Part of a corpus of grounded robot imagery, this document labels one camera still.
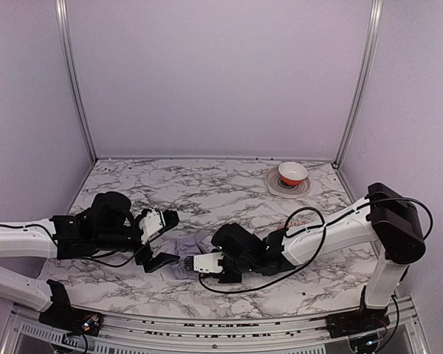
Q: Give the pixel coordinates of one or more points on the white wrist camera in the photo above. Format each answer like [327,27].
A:
[208,263]
[149,222]

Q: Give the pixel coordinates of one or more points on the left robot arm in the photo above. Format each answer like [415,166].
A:
[106,227]

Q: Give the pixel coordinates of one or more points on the left aluminium frame post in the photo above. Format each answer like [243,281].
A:
[72,74]

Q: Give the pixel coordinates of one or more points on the lilac folding umbrella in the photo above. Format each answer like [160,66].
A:
[191,245]

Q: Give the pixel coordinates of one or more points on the aluminium frame post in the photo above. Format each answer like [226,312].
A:
[72,74]
[369,50]

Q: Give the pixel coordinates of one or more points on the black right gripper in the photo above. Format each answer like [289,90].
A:
[227,267]

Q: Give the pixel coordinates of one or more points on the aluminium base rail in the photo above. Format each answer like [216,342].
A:
[124,333]

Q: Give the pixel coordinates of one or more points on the orange white bowl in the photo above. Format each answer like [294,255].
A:
[292,173]

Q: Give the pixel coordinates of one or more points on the grey swirl plate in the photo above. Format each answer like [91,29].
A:
[277,187]

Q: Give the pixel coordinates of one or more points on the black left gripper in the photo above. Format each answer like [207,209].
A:
[142,247]

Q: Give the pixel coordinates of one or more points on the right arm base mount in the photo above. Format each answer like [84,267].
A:
[353,322]

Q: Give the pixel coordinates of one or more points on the right aluminium frame post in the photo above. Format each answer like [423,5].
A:
[369,50]

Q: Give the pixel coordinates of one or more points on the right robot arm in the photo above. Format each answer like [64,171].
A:
[382,215]

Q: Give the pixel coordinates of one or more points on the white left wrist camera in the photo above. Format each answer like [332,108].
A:
[149,222]

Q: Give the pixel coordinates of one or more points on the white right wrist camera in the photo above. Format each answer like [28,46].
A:
[208,263]

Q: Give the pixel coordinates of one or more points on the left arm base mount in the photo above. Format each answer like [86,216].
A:
[73,320]

